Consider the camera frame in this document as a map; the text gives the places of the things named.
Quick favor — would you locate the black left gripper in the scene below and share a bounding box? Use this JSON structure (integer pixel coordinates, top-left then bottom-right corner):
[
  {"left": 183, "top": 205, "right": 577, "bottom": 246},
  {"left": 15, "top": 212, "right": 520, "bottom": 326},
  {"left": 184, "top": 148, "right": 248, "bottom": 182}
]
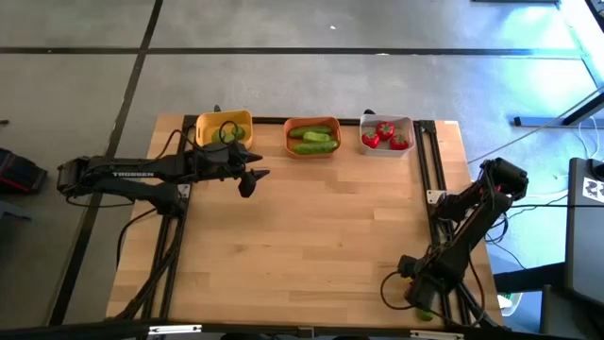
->
[{"left": 188, "top": 141, "right": 272, "bottom": 199}]

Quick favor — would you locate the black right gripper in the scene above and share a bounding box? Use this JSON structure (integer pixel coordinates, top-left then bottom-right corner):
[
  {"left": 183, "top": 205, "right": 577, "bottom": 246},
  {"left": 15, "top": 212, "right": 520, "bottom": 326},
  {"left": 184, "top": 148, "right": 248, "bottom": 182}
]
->
[{"left": 397, "top": 254, "right": 457, "bottom": 313}]

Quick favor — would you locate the green toy cucumber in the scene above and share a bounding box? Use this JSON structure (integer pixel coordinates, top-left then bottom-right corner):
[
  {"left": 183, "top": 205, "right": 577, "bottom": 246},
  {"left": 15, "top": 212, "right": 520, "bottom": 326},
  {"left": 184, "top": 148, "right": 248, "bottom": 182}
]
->
[
  {"left": 302, "top": 131, "right": 332, "bottom": 145},
  {"left": 288, "top": 125, "right": 333, "bottom": 140},
  {"left": 291, "top": 139, "right": 341, "bottom": 156}
]

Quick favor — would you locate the yellow plastic basket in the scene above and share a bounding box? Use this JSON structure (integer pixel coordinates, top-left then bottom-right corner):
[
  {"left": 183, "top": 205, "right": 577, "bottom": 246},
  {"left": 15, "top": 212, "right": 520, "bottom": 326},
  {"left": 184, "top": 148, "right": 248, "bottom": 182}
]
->
[{"left": 194, "top": 109, "right": 255, "bottom": 151}]

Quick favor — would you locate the orange plastic basket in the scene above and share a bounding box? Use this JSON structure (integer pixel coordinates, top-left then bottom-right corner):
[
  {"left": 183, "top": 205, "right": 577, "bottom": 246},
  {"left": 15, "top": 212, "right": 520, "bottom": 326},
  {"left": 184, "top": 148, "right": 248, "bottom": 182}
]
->
[{"left": 283, "top": 116, "right": 343, "bottom": 160}]

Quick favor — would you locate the white floor item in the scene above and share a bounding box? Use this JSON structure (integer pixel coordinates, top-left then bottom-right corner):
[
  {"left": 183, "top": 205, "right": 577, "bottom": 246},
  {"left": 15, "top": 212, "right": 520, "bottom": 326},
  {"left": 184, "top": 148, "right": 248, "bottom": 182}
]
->
[{"left": 496, "top": 291, "right": 524, "bottom": 317}]

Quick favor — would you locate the black desk leg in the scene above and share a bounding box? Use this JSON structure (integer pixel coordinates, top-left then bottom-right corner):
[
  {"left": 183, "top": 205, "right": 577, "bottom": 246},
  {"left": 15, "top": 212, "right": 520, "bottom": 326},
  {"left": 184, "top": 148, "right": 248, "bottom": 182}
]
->
[{"left": 493, "top": 261, "right": 567, "bottom": 295}]

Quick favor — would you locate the white plastic basket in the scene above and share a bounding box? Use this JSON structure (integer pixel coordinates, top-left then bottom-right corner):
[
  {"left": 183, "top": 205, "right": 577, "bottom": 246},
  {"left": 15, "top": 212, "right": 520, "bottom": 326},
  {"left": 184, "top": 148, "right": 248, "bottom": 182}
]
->
[{"left": 359, "top": 113, "right": 416, "bottom": 158}]

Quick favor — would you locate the dark grey desk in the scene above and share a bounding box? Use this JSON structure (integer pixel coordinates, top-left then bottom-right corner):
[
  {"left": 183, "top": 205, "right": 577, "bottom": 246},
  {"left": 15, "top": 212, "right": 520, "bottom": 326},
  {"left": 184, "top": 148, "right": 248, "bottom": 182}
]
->
[{"left": 564, "top": 157, "right": 604, "bottom": 308}]

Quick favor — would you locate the black and white marker tag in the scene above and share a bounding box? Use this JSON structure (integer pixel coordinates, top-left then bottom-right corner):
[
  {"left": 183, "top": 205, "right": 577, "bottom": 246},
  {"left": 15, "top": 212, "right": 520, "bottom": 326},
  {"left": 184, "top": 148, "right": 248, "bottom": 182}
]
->
[{"left": 582, "top": 176, "right": 604, "bottom": 203}]

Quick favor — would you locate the grey metal stand bar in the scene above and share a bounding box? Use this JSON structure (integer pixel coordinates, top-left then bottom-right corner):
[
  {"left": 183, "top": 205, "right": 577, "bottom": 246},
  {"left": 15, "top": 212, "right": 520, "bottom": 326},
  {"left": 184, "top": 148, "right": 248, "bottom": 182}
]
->
[{"left": 512, "top": 89, "right": 604, "bottom": 128}]

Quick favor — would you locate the black and red bag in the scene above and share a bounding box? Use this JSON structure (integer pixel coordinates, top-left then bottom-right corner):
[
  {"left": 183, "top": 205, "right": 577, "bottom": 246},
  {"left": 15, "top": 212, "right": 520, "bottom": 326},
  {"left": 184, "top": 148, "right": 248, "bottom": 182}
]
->
[{"left": 0, "top": 147, "right": 49, "bottom": 195}]

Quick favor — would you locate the silver flat bracket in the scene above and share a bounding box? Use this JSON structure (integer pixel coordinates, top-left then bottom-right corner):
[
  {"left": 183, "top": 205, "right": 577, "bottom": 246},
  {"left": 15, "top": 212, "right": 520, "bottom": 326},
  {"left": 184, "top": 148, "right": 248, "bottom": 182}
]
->
[
  {"left": 147, "top": 323, "right": 203, "bottom": 336},
  {"left": 409, "top": 330, "right": 464, "bottom": 340}
]

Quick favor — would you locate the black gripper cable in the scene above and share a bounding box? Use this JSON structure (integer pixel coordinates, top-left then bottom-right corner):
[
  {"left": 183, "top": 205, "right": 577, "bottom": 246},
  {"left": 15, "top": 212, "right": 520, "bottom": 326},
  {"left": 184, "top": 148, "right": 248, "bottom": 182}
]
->
[
  {"left": 379, "top": 269, "right": 416, "bottom": 312},
  {"left": 155, "top": 119, "right": 242, "bottom": 160}
]

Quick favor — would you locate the black aluminium frame rail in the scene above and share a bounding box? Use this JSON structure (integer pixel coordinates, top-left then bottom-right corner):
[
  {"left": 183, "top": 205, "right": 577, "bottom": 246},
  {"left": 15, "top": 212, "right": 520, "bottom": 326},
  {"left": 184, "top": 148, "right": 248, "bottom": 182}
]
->
[
  {"left": 181, "top": 114, "right": 428, "bottom": 128},
  {"left": 0, "top": 319, "right": 604, "bottom": 340},
  {"left": 112, "top": 115, "right": 199, "bottom": 322},
  {"left": 412, "top": 119, "right": 501, "bottom": 330}
]

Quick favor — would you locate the black arm base cable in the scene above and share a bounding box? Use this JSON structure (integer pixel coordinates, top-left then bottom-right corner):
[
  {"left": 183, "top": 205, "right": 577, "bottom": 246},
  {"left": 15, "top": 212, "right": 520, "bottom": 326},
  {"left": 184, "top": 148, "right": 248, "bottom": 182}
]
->
[{"left": 115, "top": 206, "right": 159, "bottom": 268}]

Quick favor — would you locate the black floor cable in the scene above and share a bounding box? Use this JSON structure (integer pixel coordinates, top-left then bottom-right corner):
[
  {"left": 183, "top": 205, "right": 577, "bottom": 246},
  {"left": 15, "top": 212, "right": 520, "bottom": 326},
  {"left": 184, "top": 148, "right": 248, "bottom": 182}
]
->
[{"left": 483, "top": 193, "right": 604, "bottom": 270}]

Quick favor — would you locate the thin grey cable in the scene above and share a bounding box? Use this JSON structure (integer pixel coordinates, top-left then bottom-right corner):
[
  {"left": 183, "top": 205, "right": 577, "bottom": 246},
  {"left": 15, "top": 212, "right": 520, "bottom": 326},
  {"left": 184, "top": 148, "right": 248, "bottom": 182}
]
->
[{"left": 466, "top": 84, "right": 604, "bottom": 165}]

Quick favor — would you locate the white floor cable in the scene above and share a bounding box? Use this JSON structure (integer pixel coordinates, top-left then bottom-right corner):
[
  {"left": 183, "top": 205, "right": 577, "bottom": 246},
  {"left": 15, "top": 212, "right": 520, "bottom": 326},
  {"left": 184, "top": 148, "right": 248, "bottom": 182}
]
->
[{"left": 576, "top": 115, "right": 604, "bottom": 162}]

